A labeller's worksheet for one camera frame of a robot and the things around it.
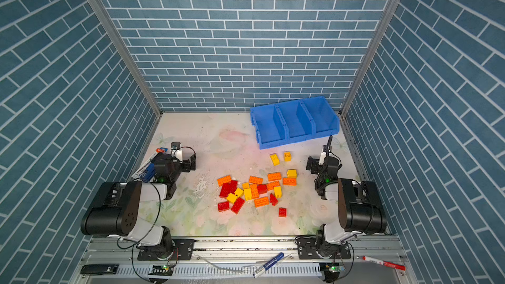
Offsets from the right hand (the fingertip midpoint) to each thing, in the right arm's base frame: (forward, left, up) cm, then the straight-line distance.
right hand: (322, 158), depth 95 cm
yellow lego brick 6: (-17, +21, -3) cm, 28 cm away
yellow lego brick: (+1, +17, -2) cm, 17 cm away
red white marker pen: (-41, -17, -4) cm, 44 cm away
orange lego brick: (-14, +47, -3) cm, 49 cm away
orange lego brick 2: (-12, +16, -4) cm, 20 cm away
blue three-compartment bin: (+25, +14, -2) cm, 29 cm away
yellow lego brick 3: (-22, +41, -2) cm, 47 cm away
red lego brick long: (-25, +39, -4) cm, 46 cm away
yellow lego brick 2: (0, +23, -4) cm, 24 cm away
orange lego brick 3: (-10, +23, -3) cm, 26 cm away
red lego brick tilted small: (-21, +23, -3) cm, 32 cm away
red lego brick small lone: (-26, +19, -4) cm, 32 cm away
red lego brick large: (-17, +44, -4) cm, 48 cm away
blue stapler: (-14, +82, -1) cm, 84 cm away
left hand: (-4, +65, +3) cm, 65 cm away
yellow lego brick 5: (-8, +15, -4) cm, 17 cm away
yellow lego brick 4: (-20, +34, -3) cm, 40 cm away
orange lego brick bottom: (-22, +28, -5) cm, 36 cm away
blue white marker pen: (-46, +25, -4) cm, 53 cm away
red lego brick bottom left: (-25, +45, -5) cm, 52 cm away
